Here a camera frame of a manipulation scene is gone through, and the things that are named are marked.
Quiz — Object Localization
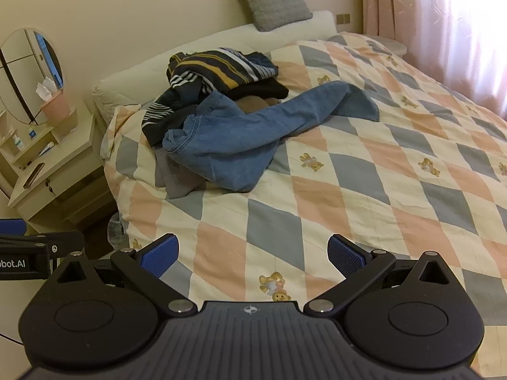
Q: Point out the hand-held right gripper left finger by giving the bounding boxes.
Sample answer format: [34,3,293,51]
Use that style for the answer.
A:
[51,233,199,319]

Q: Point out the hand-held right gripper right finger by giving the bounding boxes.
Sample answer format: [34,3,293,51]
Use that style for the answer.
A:
[303,233,456,319]

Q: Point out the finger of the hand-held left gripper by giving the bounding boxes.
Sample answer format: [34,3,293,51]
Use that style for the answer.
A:
[0,230,86,264]
[0,218,28,237]

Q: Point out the blue jeans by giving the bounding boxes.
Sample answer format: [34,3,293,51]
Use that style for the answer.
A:
[162,80,381,193]

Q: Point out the clear plastic bag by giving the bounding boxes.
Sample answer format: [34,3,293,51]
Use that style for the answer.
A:
[107,212,132,252]

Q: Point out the dark smartphone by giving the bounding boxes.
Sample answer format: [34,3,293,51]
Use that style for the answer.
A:
[23,162,45,189]

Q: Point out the cream dressing table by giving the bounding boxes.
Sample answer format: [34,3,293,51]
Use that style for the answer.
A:
[0,99,108,242]

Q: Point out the grey garment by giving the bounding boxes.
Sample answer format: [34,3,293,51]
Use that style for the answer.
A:
[154,148,207,200]

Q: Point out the checkered bear print quilt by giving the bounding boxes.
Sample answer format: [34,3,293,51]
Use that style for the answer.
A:
[99,32,507,365]

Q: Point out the pink tissue holder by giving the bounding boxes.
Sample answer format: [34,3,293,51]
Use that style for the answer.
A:
[35,76,71,126]

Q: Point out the dark white-striped garment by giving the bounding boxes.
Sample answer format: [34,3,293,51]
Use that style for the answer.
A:
[141,86,207,148]

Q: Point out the round mirror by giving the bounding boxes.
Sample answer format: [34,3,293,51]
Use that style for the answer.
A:
[0,28,64,125]

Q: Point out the brown garment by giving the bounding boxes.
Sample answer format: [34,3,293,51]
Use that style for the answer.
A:
[235,95,283,114]

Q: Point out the black garment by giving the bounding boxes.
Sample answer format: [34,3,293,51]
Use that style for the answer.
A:
[226,77,290,101]

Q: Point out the navy yellow striped shirt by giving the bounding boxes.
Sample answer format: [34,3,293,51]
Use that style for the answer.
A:
[165,47,280,96]

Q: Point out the round white side table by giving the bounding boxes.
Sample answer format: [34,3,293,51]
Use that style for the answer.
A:
[368,35,408,58]

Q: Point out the pink curtain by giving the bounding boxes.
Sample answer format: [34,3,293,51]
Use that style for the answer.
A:
[362,0,507,121]

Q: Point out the grey pillow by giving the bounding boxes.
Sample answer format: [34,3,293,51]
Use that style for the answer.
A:
[229,0,313,32]

